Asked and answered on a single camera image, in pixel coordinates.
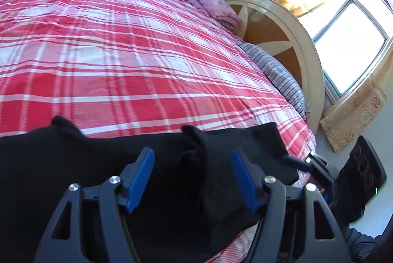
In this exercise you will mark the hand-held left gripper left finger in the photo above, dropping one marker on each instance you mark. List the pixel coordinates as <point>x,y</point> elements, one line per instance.
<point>141,177</point>

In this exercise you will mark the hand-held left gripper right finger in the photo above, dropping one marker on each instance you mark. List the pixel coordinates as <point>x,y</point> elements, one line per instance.
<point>244,181</point>

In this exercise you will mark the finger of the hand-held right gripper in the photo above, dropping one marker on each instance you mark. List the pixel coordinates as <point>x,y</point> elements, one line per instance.
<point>294,163</point>

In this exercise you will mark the black pants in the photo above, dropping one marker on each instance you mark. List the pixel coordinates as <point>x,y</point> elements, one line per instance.
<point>61,164</point>

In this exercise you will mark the person's right forearm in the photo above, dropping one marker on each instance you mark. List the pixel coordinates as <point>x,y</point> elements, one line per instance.
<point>359,244</point>

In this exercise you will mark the striped pillow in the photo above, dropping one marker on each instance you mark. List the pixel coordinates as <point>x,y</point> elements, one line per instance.
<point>276,75</point>

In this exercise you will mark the cream and wood headboard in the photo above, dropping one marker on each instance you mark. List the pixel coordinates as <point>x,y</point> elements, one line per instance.
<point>307,66</point>

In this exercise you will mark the large side window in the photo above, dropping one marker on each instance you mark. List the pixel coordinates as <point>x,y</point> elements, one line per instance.
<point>347,45</point>

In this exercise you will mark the bed with red plaid sheet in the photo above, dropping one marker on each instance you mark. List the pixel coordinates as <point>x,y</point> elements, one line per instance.
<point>107,51</point>

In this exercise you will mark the pink folded blanket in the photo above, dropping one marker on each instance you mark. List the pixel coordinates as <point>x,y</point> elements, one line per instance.
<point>211,3</point>

